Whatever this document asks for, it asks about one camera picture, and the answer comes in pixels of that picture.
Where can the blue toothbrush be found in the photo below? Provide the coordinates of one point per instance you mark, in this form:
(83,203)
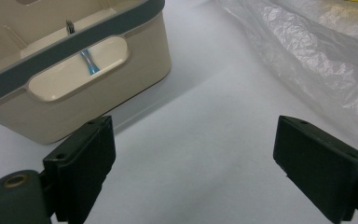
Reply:
(89,63)

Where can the beige storage basket grey rim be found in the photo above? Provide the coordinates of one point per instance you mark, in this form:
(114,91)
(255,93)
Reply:
(136,77)

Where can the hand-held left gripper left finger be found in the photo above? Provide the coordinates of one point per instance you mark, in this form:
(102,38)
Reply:
(80,161)

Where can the clear plastic bag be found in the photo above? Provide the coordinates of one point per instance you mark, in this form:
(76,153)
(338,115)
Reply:
(292,46)

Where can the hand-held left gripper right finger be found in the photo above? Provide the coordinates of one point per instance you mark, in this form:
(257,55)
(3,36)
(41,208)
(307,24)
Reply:
(320,168)

